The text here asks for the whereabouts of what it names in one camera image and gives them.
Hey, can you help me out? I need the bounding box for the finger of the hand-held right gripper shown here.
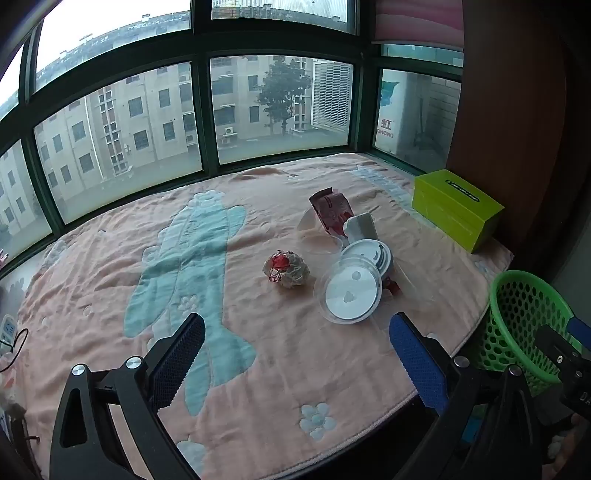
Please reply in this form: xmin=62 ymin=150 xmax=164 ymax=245
xmin=534 ymin=324 xmax=585 ymax=385
xmin=567 ymin=318 xmax=591 ymax=352

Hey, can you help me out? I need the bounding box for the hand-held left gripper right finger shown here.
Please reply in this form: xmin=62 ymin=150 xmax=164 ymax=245
xmin=389 ymin=313 xmax=555 ymax=480

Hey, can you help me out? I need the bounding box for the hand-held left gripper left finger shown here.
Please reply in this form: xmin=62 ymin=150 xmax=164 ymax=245
xmin=48 ymin=313 xmax=206 ymax=480

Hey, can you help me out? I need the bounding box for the green mesh basket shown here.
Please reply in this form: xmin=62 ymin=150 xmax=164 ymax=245
xmin=480 ymin=270 xmax=583 ymax=398

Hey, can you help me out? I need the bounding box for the clear round plastic lid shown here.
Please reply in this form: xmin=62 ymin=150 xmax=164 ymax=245
xmin=315 ymin=258 xmax=384 ymax=325

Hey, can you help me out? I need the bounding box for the white round plastic container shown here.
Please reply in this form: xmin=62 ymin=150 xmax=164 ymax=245
xmin=341 ymin=239 xmax=394 ymax=278

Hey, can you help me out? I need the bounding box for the foil wrapper ball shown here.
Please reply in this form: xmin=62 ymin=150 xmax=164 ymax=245
xmin=263 ymin=249 xmax=311 ymax=289

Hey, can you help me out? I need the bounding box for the white paper carton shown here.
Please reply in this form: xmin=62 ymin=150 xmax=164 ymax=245
xmin=344 ymin=213 xmax=380 ymax=243

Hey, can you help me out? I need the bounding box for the clear plastic cup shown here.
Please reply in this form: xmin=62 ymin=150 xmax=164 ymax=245
xmin=298 ymin=208 xmax=346 ymax=254

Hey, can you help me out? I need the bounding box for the dark red snack packet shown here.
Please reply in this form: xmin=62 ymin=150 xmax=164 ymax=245
xmin=308 ymin=187 xmax=354 ymax=236

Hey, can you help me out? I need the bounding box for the floral cloth bundle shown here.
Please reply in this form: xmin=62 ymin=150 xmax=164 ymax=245
xmin=547 ymin=431 xmax=571 ymax=460

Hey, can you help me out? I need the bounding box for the pink printed blanket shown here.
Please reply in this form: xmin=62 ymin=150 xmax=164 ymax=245
xmin=0 ymin=152 xmax=515 ymax=480

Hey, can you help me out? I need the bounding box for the green cardboard box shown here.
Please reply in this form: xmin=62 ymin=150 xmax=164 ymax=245
xmin=412 ymin=169 xmax=505 ymax=254

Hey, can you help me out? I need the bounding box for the white power strip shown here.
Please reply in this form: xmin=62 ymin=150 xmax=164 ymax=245
xmin=0 ymin=313 xmax=17 ymax=354

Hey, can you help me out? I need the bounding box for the brown wooden cabinet side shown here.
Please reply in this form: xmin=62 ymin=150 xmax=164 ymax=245
xmin=445 ymin=0 xmax=568 ymax=259

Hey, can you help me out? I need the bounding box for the apartment building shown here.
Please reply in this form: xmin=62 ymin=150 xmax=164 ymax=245
xmin=0 ymin=54 xmax=315 ymax=250

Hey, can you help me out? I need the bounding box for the white printed carton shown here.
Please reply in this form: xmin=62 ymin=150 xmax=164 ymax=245
xmin=376 ymin=69 xmax=462 ymax=160

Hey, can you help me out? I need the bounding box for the white louvered panel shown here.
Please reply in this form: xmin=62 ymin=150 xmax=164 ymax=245
xmin=311 ymin=60 xmax=354 ymax=134

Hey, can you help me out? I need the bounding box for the tree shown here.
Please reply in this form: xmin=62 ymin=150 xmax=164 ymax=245
xmin=256 ymin=56 xmax=314 ymax=137

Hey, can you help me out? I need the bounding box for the pink roller blind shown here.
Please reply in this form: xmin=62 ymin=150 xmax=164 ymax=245
xmin=373 ymin=0 xmax=465 ymax=47

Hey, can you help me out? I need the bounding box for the black cable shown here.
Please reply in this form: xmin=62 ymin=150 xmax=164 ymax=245
xmin=0 ymin=327 xmax=31 ymax=376

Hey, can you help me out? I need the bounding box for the green window frame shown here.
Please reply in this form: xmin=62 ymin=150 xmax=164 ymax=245
xmin=0 ymin=0 xmax=465 ymax=278

